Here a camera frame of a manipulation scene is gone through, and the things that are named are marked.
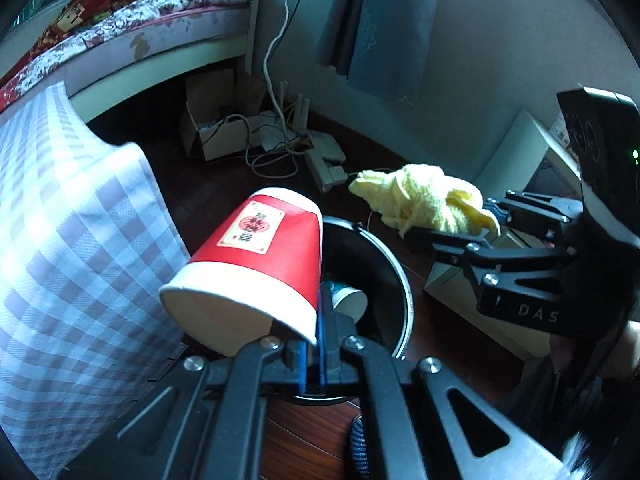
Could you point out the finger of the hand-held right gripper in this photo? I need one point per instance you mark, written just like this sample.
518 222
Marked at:
540 210
465 250

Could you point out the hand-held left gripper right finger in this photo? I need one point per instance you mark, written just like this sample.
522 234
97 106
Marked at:
326 330

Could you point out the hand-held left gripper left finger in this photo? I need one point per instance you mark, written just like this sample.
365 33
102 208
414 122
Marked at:
301 365

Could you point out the blue paper cup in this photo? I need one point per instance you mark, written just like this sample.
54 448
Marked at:
350 302

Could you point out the yellow cloth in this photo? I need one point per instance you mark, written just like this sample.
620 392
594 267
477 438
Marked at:
425 195

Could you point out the black trash bin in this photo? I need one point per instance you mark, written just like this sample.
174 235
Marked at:
387 270

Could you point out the red paper cup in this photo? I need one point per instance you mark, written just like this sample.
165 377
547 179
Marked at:
270 260

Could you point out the white cabinet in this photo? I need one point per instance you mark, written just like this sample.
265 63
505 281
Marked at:
520 160

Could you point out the blue mesh shoe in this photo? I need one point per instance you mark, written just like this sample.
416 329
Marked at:
358 447

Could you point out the white power strip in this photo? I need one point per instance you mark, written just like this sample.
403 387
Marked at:
325 167

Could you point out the white router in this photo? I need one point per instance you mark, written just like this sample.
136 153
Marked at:
290 130

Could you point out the grey curtain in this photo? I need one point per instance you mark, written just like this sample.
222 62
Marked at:
385 25

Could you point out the checked tablecloth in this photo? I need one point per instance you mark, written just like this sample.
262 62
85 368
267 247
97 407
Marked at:
75 260

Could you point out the cardboard box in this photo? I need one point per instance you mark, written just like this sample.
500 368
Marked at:
210 105

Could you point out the white bed with red headboard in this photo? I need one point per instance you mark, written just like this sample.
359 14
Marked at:
255 10

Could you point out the grey mattress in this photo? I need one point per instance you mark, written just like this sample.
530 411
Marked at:
200 30

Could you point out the bed with floral blanket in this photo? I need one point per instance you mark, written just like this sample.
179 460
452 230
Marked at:
165 5

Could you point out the red printed blanket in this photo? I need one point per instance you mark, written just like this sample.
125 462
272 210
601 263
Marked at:
75 10

